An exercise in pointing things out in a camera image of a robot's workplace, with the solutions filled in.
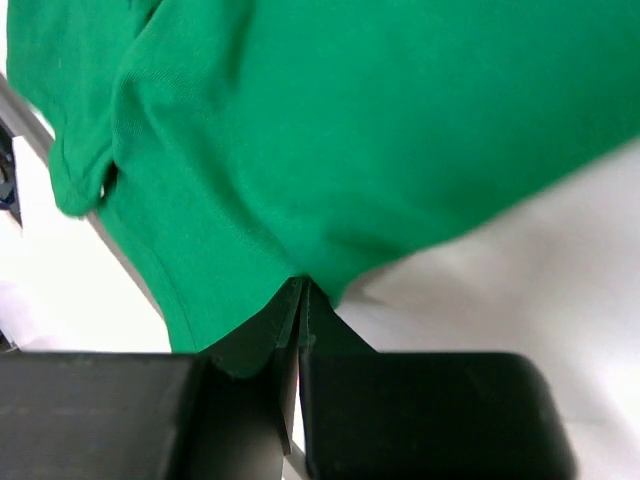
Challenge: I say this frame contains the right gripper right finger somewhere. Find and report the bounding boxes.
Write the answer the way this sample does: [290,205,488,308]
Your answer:
[299,281,578,479]

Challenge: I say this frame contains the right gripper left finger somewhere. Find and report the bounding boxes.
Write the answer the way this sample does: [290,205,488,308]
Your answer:
[1,279,303,479]

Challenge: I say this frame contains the green t shirt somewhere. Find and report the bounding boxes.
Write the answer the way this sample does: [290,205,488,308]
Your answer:
[7,1,639,353]

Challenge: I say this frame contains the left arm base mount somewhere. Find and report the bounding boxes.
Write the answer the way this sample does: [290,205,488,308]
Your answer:
[0,122,22,226]

